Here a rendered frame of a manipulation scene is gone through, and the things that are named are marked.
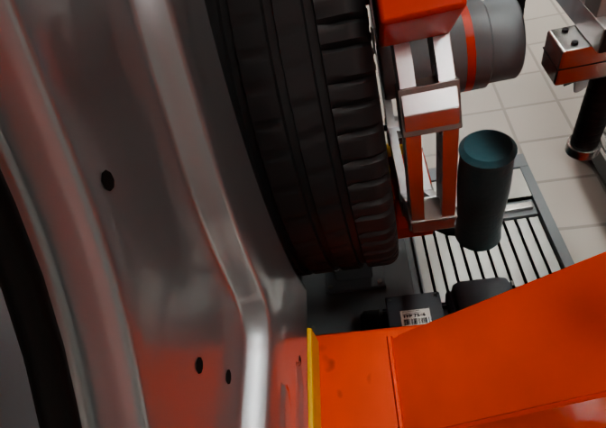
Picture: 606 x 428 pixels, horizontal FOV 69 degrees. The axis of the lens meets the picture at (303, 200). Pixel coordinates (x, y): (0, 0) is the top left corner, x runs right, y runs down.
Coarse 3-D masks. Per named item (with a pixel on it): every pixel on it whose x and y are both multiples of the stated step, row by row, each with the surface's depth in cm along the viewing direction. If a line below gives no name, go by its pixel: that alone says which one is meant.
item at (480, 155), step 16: (464, 144) 73; (480, 144) 72; (496, 144) 71; (512, 144) 70; (464, 160) 72; (480, 160) 70; (496, 160) 69; (512, 160) 70; (464, 176) 74; (480, 176) 72; (496, 176) 71; (464, 192) 77; (480, 192) 74; (496, 192) 74; (464, 208) 80; (480, 208) 78; (496, 208) 78; (464, 224) 84; (480, 224) 81; (496, 224) 82; (464, 240) 88; (480, 240) 85; (496, 240) 86
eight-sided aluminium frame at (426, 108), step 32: (448, 32) 46; (448, 64) 47; (416, 96) 47; (448, 96) 47; (416, 128) 49; (448, 128) 49; (416, 160) 53; (448, 160) 53; (416, 192) 58; (448, 192) 58; (416, 224) 63; (448, 224) 63
